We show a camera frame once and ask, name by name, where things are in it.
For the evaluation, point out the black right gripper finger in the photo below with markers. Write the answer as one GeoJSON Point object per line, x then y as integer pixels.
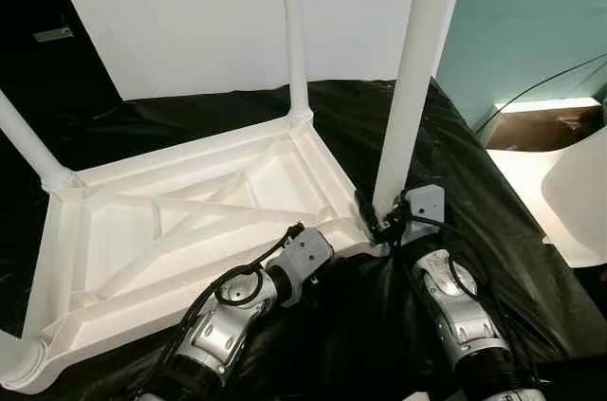
{"type": "Point", "coordinates": [368, 211]}

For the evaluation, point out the white plastic table top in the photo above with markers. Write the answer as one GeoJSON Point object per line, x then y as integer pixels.
{"type": "Point", "coordinates": [190, 211]}

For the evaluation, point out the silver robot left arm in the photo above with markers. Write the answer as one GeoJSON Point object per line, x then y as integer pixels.
{"type": "Point", "coordinates": [218, 325]}

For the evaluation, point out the black table cloth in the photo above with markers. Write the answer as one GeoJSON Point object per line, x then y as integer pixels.
{"type": "Point", "coordinates": [493, 230]}

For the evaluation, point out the brown box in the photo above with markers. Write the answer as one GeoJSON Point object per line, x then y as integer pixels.
{"type": "Point", "coordinates": [541, 131]}

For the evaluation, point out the white shell chair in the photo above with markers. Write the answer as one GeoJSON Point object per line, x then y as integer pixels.
{"type": "Point", "coordinates": [569, 192]}

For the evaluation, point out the large white backdrop panel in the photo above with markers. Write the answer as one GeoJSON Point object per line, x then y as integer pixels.
{"type": "Point", "coordinates": [190, 22]}

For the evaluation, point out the small grey metal plate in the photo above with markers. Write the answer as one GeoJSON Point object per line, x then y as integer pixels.
{"type": "Point", "coordinates": [53, 35]}

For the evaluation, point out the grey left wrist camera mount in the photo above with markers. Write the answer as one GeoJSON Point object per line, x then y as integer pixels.
{"type": "Point", "coordinates": [305, 254]}

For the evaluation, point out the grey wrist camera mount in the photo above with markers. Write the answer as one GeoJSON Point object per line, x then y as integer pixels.
{"type": "Point", "coordinates": [305, 254]}
{"type": "Point", "coordinates": [424, 202]}

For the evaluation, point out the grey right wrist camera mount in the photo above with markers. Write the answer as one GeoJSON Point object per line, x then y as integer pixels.
{"type": "Point", "coordinates": [424, 202]}

